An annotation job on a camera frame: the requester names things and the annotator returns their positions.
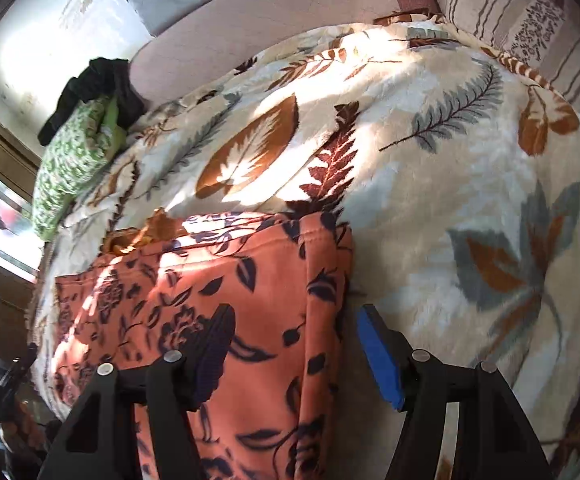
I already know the striped beige pillow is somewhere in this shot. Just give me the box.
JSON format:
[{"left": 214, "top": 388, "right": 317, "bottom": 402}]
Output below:
[{"left": 442, "top": 0, "right": 580, "bottom": 126}]

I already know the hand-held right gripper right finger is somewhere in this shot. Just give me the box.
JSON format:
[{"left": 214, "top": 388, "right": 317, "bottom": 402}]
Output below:
[{"left": 356, "top": 303, "right": 556, "bottom": 480}]

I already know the dark cloth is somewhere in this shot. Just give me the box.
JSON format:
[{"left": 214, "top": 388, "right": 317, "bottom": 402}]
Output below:
[{"left": 38, "top": 57, "right": 145, "bottom": 147}]

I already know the green patterned pillow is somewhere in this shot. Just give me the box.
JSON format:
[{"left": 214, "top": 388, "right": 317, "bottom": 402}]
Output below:
[{"left": 32, "top": 97, "right": 125, "bottom": 241}]

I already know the orange floral cloth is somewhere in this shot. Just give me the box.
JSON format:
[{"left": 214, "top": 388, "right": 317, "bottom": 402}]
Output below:
[{"left": 52, "top": 211, "right": 355, "bottom": 480}]

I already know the dark object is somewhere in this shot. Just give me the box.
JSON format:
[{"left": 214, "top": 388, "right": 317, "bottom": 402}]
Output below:
[{"left": 0, "top": 337, "right": 38, "bottom": 461}]

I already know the pink bedsheet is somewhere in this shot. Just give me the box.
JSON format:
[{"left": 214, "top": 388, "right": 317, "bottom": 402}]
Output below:
[{"left": 128, "top": 0, "right": 441, "bottom": 106}]

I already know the leaf print fleece blanket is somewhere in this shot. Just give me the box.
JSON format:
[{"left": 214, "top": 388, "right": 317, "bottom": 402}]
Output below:
[{"left": 30, "top": 7, "right": 580, "bottom": 480}]

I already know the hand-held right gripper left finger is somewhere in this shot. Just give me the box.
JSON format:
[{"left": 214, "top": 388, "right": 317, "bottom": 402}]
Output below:
[{"left": 37, "top": 304, "right": 237, "bottom": 480}]

